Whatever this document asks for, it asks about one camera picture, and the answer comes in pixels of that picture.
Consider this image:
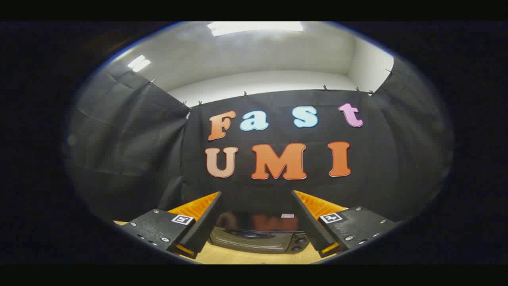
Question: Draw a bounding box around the black backdrop cloth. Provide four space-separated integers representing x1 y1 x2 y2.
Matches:
65 56 453 223

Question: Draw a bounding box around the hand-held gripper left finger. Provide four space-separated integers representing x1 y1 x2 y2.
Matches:
119 191 223 259

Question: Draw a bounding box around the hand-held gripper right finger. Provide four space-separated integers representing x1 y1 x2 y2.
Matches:
291 190 397 258

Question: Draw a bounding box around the small ceiling light panel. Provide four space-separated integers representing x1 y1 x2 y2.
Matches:
127 55 151 73

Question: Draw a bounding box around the black toaster oven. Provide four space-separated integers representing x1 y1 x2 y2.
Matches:
209 210 311 255

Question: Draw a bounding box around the large ceiling light panel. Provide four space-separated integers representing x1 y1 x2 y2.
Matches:
206 21 304 37

